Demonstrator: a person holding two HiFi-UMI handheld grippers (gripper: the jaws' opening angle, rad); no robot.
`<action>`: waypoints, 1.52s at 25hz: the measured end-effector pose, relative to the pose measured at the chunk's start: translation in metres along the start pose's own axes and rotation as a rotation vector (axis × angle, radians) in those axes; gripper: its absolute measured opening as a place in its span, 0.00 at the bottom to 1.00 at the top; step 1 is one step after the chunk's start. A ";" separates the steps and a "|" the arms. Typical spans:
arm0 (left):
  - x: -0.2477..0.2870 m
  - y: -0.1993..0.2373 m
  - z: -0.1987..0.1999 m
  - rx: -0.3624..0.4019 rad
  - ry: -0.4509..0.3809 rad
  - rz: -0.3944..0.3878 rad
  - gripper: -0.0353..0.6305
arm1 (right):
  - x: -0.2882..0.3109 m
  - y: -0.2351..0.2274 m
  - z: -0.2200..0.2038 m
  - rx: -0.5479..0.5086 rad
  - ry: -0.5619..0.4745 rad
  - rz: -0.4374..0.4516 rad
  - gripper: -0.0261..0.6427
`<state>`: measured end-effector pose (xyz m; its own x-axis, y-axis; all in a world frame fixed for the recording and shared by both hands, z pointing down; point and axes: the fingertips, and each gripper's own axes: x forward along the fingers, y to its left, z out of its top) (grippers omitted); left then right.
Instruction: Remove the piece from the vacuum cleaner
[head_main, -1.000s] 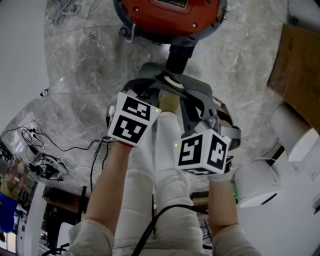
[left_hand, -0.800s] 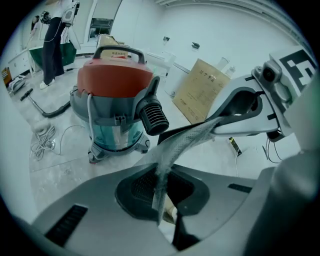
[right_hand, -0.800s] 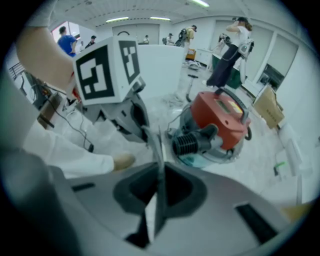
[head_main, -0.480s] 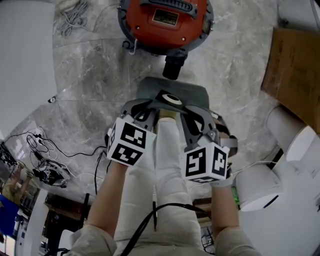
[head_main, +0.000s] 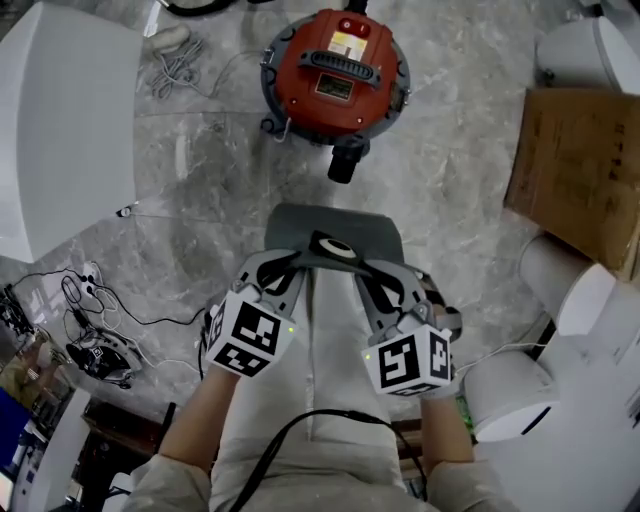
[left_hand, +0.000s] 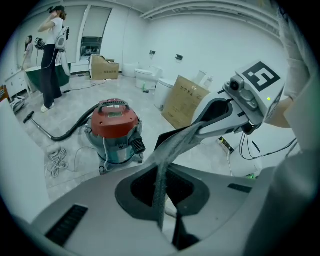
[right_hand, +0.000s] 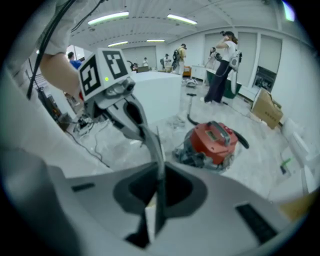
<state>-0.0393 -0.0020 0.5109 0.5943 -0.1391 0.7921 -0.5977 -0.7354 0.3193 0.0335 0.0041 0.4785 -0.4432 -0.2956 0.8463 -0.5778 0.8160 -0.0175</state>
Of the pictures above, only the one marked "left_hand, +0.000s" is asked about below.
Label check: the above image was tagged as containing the closed brown cardboard box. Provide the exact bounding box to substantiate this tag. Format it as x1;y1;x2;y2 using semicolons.
160;74;211;131

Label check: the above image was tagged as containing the white cabinet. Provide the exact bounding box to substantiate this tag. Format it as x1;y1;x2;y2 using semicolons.
4;69;27;97

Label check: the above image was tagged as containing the person's right forearm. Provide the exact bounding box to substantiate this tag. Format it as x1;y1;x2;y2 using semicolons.
268;96;295;130

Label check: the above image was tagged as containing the black headset cable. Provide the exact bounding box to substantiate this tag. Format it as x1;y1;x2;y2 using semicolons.
238;131;299;161

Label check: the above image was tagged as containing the black vacuum hose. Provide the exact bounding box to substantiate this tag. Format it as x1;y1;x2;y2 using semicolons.
22;103;100;143

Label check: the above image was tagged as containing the green bathtub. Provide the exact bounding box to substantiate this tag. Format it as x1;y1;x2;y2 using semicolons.
24;62;72;89

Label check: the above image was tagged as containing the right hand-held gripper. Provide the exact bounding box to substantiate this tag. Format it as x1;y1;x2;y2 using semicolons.
191;60;286;138

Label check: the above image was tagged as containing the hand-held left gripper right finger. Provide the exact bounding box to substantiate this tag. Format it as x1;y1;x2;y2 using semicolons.
164;163;261;256

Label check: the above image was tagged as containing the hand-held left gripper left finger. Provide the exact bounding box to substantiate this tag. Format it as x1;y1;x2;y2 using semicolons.
31;163;179;256

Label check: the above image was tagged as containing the red vacuum cleaner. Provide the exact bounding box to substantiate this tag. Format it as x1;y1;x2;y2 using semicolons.
83;97;147;176

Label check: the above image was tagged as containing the white toilet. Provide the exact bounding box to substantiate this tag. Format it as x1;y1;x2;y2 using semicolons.
134;65;164;91
121;62;140;78
153;78;176;111

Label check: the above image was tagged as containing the window with roller blind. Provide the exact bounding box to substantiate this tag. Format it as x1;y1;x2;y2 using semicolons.
80;5;113;61
59;6;89;64

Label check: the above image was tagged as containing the open brown cardboard box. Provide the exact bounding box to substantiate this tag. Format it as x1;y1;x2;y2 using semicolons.
88;54;121;82

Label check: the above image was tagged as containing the coiled white power cable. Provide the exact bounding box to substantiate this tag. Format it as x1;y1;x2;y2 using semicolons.
45;144;98;180

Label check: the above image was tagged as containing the person's light grey shirt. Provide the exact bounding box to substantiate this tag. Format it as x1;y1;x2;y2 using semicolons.
275;6;316;101

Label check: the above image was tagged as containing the white floor appliance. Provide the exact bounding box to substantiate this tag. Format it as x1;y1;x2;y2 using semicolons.
9;96;27;112

